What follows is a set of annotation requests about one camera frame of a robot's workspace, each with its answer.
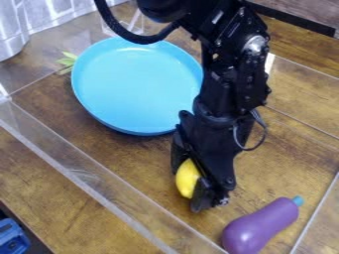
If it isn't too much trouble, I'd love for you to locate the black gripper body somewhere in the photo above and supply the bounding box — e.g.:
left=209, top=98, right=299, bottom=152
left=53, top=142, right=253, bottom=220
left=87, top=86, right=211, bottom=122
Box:
left=173, top=98, right=255, bottom=192

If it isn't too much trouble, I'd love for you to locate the blue device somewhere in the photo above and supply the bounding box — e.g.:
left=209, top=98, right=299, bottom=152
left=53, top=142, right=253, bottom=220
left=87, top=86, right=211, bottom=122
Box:
left=0, top=218, right=31, bottom=254

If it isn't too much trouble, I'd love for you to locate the clear acrylic enclosure wall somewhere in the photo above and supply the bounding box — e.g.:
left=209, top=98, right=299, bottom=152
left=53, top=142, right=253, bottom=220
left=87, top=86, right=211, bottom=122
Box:
left=0, top=3, right=339, bottom=254

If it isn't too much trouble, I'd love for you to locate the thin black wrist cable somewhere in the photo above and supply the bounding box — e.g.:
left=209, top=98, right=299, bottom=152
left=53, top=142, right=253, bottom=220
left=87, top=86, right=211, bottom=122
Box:
left=232, top=108, right=268, bottom=152

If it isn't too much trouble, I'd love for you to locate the yellow toy lemon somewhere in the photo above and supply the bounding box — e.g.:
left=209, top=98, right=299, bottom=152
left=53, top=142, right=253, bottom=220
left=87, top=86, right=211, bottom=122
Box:
left=175, top=159, right=201, bottom=198

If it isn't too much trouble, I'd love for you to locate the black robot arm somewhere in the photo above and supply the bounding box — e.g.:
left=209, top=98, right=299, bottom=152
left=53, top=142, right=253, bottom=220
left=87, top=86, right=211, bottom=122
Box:
left=136, top=0, right=269, bottom=212

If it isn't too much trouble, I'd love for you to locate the green leafy toy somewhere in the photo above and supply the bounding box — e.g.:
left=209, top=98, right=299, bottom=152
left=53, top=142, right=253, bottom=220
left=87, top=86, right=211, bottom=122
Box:
left=57, top=52, right=79, bottom=74

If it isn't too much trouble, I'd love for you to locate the dark baseboard strip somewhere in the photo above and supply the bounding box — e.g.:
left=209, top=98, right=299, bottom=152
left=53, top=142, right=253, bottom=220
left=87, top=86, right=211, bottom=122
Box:
left=248, top=0, right=339, bottom=39

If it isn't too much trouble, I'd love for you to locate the purple toy eggplant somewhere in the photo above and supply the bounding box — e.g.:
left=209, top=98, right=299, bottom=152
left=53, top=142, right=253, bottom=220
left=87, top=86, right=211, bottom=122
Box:
left=223, top=195, right=304, bottom=254

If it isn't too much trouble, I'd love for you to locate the blue oval tray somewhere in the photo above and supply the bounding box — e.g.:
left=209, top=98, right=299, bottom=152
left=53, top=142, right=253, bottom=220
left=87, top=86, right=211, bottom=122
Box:
left=72, top=37, right=203, bottom=136

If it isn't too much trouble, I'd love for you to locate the black braided cable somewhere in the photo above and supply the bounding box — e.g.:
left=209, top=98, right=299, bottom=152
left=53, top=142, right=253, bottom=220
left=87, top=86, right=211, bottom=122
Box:
left=91, top=0, right=181, bottom=46

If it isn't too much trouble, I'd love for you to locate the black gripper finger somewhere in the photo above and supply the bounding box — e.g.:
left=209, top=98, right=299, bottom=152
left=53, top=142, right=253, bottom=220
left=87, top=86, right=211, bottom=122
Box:
left=191, top=178, right=232, bottom=212
left=171, top=136, right=189, bottom=174

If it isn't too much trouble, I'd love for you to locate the grey checkered curtain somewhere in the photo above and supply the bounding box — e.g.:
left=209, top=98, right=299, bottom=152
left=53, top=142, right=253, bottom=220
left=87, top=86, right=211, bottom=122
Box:
left=0, top=0, right=129, bottom=63

